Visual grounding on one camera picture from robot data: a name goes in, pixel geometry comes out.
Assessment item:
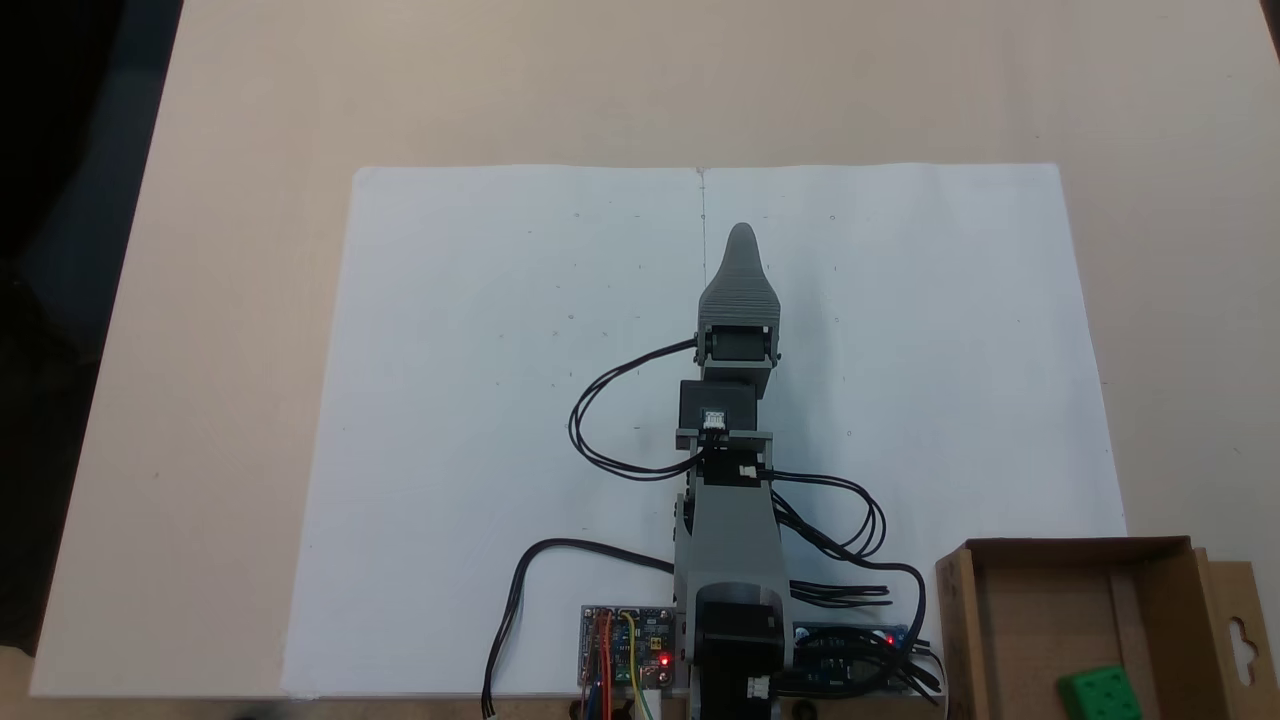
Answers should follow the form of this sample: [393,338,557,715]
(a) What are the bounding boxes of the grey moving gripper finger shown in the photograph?
[697,222,783,330]

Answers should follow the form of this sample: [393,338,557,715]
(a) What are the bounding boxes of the green dice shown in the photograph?
[1056,665,1145,720]

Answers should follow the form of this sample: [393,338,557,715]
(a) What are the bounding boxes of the white paper sheet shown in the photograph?
[699,162,1130,697]
[282,165,706,700]

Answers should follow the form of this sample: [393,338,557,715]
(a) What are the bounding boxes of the blue circuit board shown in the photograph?
[795,622,917,697]

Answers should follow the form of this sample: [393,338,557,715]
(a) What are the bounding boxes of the brown cardboard box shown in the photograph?
[934,534,1267,720]

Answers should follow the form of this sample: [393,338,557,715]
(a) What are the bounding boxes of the black gripper motor cable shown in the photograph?
[567,338,705,483]

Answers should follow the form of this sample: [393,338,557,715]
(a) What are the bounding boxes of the black wrist motor cable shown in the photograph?
[758,470,889,561]

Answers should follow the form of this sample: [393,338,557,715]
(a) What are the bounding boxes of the circuit board with coloured wires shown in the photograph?
[578,604,692,693]

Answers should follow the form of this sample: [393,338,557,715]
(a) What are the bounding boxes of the black elbow motor cable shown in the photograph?
[788,558,946,701]

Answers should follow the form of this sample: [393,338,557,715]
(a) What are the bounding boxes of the yellow wire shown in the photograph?
[619,611,658,720]

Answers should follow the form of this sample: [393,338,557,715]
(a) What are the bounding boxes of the black power cable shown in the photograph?
[482,538,681,720]

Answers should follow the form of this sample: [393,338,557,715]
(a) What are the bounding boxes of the orange wire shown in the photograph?
[592,611,615,720]

